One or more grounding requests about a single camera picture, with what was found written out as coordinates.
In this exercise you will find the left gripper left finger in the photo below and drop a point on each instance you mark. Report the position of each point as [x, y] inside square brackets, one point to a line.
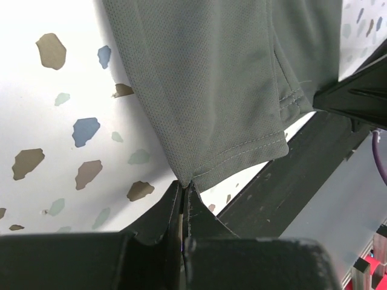
[144, 255]

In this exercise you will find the dark grey t shirt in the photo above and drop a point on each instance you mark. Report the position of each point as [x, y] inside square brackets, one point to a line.
[220, 81]

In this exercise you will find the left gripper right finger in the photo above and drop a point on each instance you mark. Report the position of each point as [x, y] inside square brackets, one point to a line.
[216, 258]

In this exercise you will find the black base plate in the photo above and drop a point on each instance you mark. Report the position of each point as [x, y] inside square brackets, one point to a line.
[268, 204]

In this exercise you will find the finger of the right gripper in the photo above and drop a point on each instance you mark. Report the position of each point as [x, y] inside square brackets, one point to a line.
[362, 95]

